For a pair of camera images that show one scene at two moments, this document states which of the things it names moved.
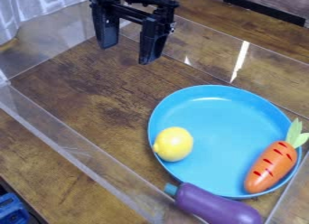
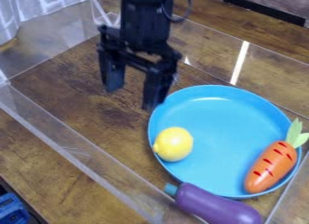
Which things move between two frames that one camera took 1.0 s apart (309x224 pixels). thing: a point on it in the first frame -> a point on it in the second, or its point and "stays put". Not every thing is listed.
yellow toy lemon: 172,144 stays put
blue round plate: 235,125 stays put
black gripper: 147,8 -> 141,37
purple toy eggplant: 208,208 stays put
